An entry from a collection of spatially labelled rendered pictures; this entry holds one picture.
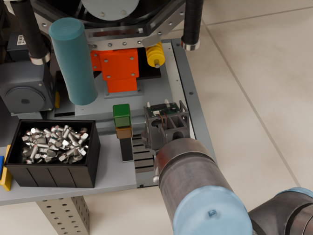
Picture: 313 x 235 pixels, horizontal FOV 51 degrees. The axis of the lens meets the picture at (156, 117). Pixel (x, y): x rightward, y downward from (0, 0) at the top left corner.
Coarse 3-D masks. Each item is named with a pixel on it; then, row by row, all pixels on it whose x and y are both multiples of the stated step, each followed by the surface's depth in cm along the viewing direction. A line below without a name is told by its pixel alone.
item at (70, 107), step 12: (60, 72) 154; (60, 84) 149; (60, 96) 147; (60, 108) 143; (72, 108) 143; (96, 120) 138; (108, 120) 139; (132, 120) 139; (144, 120) 139; (108, 132) 137
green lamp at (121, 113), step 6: (114, 108) 76; (120, 108) 76; (126, 108) 76; (114, 114) 75; (120, 114) 75; (126, 114) 75; (114, 120) 76; (120, 120) 76; (126, 120) 76; (120, 126) 78
